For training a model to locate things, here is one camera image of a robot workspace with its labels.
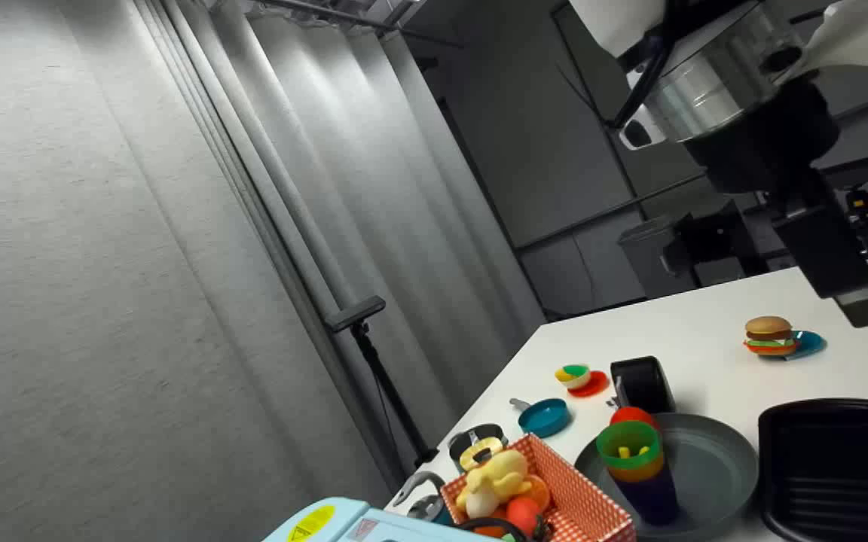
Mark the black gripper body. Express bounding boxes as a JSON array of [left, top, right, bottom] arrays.
[[684, 78, 844, 218]]

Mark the black toy pot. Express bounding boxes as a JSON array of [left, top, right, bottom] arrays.
[[608, 356, 675, 416]]

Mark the silver toy pot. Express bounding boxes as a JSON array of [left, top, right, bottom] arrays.
[[389, 468, 451, 528]]

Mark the toy hamburger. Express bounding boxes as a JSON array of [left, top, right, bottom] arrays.
[[743, 312, 802, 361]]

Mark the black background chair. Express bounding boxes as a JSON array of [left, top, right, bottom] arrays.
[[618, 197, 789, 297]]

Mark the black ribbed grill tray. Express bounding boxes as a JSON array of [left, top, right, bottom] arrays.
[[756, 395, 868, 542]]

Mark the grey round plate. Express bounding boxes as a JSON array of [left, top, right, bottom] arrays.
[[573, 413, 762, 542]]

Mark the green plastic cup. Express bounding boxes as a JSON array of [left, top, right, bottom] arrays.
[[594, 418, 667, 475]]

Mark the small multicolour toy food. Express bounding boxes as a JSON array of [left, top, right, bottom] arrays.
[[555, 361, 594, 395]]

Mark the yellow plastic cup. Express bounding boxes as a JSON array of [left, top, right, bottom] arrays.
[[604, 454, 668, 486]]

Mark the navy plastic cup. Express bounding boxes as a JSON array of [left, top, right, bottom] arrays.
[[613, 465, 684, 528]]

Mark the orange checkered basket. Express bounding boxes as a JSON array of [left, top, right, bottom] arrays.
[[440, 432, 638, 542]]

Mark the orange toy fruit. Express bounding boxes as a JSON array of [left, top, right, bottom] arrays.
[[500, 475, 555, 542]]

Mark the yellow toy banana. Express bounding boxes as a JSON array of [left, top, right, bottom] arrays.
[[451, 446, 537, 525]]

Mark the pleated fabric curtain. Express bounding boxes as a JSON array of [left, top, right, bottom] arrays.
[[131, 0, 548, 489]]

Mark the black tripod stand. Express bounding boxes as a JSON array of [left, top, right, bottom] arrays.
[[324, 291, 440, 468]]

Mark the light blue toy oven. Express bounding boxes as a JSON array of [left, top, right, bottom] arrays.
[[263, 494, 505, 542]]

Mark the small black background camera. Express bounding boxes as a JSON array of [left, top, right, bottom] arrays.
[[844, 179, 868, 221]]

